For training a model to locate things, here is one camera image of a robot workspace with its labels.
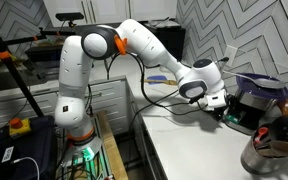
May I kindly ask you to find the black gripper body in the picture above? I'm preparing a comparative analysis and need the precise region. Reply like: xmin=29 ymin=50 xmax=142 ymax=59
xmin=213 ymin=94 xmax=238 ymax=118

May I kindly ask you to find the green cup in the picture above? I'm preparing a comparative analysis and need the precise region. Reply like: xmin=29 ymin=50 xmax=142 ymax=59
xmin=225 ymin=111 xmax=246 ymax=125

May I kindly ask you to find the black coffee maker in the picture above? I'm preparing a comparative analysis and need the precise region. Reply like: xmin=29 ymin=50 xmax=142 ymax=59
xmin=223 ymin=72 xmax=288 ymax=135

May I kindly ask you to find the red utensil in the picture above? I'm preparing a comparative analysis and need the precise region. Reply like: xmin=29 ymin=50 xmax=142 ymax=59
xmin=253 ymin=126 xmax=270 ymax=145

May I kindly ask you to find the silver spoon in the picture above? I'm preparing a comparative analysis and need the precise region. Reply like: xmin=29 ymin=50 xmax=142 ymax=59
xmin=222 ymin=69 xmax=287 ymax=89

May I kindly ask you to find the steel utensil holder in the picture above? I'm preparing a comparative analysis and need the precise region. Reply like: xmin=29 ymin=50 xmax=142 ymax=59
xmin=240 ymin=123 xmax=288 ymax=175

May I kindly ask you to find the tan wooden utensil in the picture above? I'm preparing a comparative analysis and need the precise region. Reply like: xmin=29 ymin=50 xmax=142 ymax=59
xmin=257 ymin=139 xmax=288 ymax=159

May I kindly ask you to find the wooden spatula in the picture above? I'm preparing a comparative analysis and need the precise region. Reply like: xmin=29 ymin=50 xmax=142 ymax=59
xmin=143 ymin=78 xmax=178 ymax=86

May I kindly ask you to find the black microwave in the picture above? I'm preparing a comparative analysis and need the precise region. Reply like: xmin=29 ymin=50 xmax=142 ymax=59
xmin=143 ymin=20 xmax=187 ymax=64

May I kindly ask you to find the wooden board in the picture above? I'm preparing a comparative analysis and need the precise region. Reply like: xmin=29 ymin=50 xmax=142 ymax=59
xmin=95 ymin=111 xmax=129 ymax=180

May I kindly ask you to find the black countertop appliance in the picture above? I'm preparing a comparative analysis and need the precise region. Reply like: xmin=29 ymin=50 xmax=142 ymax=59
xmin=23 ymin=44 xmax=65 ymax=64

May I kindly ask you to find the black bag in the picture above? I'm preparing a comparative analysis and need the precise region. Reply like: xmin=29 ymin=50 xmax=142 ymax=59
xmin=0 ymin=116 xmax=58 ymax=180

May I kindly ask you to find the red emergency stop button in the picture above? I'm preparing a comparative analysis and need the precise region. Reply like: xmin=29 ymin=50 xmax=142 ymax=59
xmin=8 ymin=117 xmax=32 ymax=138

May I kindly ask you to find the white QR code label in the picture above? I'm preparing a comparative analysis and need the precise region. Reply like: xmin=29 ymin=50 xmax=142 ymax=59
xmin=1 ymin=145 xmax=15 ymax=164

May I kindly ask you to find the white wall outlet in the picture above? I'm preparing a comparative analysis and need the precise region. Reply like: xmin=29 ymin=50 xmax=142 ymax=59
xmin=223 ymin=44 xmax=239 ymax=68

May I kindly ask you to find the long black power cable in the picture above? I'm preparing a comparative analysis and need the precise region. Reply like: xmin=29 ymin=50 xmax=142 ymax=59
xmin=127 ymin=56 xmax=231 ymax=134

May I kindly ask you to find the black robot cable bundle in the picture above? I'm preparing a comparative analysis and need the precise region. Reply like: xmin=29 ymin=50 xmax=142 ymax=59
xmin=105 ymin=53 xmax=218 ymax=118

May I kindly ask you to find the black stereo camera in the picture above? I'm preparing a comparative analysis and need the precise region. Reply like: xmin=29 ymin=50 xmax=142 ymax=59
xmin=55 ymin=12 xmax=85 ymax=28

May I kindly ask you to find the white cable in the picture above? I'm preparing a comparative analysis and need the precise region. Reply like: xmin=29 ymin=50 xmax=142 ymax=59
xmin=12 ymin=156 xmax=41 ymax=180

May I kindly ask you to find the black camera tripod stand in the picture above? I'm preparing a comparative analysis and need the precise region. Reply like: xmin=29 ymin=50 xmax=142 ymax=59
xmin=0 ymin=14 xmax=82 ymax=118

